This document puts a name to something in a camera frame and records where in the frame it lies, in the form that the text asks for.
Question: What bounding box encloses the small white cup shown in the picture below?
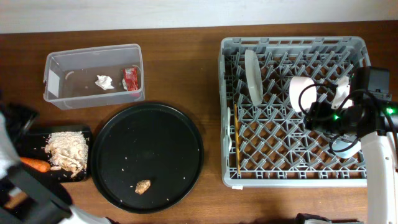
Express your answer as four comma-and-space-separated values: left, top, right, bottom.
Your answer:
332, 98, 353, 109

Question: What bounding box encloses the blue plastic cup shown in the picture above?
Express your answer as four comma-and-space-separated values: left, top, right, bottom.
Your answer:
331, 136, 361, 159

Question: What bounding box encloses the pink shallow bowl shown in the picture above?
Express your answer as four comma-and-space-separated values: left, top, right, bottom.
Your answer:
289, 77, 317, 113

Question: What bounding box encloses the grey plate with rice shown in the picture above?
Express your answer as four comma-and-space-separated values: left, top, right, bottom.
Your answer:
244, 49, 263, 106

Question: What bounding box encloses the white plastic fork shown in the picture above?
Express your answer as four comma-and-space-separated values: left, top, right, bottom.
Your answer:
226, 107, 232, 152

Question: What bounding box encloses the round black serving tray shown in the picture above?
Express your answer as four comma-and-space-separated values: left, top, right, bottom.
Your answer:
89, 103, 205, 213

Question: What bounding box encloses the brown walnut shell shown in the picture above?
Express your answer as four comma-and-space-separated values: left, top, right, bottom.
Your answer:
135, 180, 151, 195

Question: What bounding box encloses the red snack wrapper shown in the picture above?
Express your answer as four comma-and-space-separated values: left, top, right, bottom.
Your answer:
122, 67, 139, 91

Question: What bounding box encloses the white tissue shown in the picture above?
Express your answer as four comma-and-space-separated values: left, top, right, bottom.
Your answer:
95, 75, 114, 90

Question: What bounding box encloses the orange carrot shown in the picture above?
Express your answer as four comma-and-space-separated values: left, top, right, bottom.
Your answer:
20, 157, 51, 173

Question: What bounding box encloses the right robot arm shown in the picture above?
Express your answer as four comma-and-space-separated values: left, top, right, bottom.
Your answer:
301, 66, 397, 223

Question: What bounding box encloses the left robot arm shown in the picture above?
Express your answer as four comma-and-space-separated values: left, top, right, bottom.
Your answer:
1, 102, 114, 224

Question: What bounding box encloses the grey dishwasher rack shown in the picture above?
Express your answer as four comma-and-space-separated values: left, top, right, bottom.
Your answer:
218, 37, 370, 189

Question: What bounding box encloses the clear plastic bin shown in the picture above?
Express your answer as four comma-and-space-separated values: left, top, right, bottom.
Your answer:
44, 44, 145, 110

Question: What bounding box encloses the rice and shells pile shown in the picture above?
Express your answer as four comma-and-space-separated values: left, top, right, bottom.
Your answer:
44, 131, 89, 179

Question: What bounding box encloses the black rectangular tray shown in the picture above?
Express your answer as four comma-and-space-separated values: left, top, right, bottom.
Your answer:
16, 125, 92, 182

